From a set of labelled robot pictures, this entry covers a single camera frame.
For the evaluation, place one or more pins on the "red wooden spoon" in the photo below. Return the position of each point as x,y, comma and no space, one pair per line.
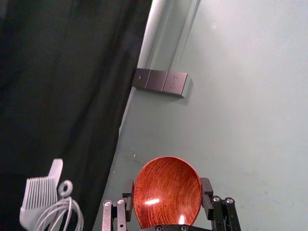
166,192

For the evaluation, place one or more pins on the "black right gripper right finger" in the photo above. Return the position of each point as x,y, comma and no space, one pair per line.
223,214

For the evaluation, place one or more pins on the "black cloth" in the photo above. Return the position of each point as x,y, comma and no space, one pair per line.
60,84

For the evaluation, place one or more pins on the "white slotted spatula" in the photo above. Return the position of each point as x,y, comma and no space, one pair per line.
38,195

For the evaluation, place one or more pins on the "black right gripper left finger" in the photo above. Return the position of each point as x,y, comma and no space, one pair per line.
120,214

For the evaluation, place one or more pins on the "dark wall socket panel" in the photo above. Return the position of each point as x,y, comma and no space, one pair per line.
161,80

